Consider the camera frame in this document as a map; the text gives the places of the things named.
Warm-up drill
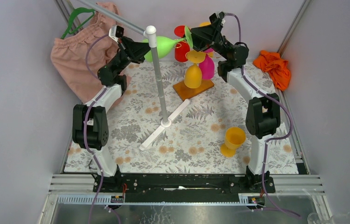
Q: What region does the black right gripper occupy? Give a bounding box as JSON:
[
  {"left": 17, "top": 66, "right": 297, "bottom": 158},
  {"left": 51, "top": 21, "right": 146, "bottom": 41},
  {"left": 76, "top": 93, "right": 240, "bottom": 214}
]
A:
[{"left": 182, "top": 18, "right": 232, "bottom": 60}]

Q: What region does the green wine glass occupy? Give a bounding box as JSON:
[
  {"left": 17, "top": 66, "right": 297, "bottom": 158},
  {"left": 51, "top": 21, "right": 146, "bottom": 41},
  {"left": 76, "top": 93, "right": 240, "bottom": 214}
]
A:
[{"left": 142, "top": 25, "right": 194, "bottom": 59}]

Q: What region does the pink wine glass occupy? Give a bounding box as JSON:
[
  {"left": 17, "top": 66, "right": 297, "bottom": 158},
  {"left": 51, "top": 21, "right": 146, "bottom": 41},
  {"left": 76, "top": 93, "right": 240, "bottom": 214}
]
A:
[{"left": 199, "top": 49, "right": 215, "bottom": 80}]

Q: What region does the yellow wine glass front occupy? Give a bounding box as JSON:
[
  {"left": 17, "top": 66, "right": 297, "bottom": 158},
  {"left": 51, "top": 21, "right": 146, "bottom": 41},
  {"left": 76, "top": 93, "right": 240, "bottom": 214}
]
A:
[{"left": 184, "top": 50, "right": 205, "bottom": 89}]

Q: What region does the yellow wine glass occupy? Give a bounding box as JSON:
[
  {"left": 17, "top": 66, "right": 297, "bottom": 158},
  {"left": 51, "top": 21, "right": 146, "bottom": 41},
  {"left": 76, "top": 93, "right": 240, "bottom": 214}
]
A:
[
  {"left": 184, "top": 50, "right": 205, "bottom": 89},
  {"left": 199, "top": 21, "right": 211, "bottom": 27},
  {"left": 220, "top": 127, "right": 246, "bottom": 157}
]

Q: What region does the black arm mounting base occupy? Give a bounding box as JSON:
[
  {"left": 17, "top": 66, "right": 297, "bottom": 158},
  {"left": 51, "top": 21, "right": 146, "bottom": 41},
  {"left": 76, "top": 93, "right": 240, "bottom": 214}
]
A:
[{"left": 92, "top": 171, "right": 276, "bottom": 203}]

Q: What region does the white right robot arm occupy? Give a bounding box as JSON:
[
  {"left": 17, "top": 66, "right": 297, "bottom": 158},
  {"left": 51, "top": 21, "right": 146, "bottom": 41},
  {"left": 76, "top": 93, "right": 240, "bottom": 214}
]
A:
[{"left": 185, "top": 13, "right": 281, "bottom": 192}]

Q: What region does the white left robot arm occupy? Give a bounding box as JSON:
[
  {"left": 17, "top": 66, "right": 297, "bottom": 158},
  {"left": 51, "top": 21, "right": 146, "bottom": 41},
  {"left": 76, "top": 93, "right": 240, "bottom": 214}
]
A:
[{"left": 72, "top": 37, "right": 150, "bottom": 192}]

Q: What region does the red wine glass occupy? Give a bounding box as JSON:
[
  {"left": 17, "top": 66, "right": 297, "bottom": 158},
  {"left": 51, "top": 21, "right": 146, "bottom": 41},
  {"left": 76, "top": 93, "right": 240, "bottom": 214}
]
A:
[{"left": 174, "top": 25, "right": 190, "bottom": 63}]

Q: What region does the wooden rack base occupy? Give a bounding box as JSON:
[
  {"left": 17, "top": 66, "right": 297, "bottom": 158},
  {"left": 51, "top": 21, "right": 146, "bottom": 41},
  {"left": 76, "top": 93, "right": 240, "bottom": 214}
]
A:
[{"left": 173, "top": 80, "right": 214, "bottom": 101}]

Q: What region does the white clothes stand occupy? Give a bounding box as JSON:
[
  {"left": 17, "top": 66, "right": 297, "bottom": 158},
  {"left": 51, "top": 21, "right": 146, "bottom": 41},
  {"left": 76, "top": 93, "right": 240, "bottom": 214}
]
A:
[{"left": 80, "top": 0, "right": 190, "bottom": 151}]

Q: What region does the orange crumpled cloth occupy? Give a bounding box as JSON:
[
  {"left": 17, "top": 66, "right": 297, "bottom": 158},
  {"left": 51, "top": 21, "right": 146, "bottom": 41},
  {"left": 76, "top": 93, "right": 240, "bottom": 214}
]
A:
[{"left": 253, "top": 50, "right": 291, "bottom": 91}]

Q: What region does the pink cloth garment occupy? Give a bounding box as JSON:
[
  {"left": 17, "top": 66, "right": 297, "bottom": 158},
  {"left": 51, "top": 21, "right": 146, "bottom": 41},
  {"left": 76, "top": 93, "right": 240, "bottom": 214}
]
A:
[{"left": 50, "top": 12, "right": 118, "bottom": 103}]

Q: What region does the green clothes hanger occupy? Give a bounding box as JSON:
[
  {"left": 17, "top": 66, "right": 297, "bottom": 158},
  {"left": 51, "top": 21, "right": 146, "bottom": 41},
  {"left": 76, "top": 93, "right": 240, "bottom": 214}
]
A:
[{"left": 61, "top": 7, "right": 96, "bottom": 40}]

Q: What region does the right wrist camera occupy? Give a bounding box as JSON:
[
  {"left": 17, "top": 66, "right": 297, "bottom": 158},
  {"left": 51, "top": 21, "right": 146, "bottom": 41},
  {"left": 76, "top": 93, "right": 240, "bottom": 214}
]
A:
[{"left": 209, "top": 11, "right": 225, "bottom": 24}]

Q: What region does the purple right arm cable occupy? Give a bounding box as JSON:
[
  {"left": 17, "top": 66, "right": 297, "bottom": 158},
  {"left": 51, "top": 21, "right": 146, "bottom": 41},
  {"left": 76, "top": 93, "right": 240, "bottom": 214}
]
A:
[{"left": 224, "top": 12, "right": 302, "bottom": 219}]

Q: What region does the aluminium front frame rail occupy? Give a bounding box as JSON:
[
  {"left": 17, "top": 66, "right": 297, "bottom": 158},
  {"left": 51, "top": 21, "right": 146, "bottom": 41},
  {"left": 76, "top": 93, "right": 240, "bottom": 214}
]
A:
[{"left": 38, "top": 174, "right": 332, "bottom": 224}]

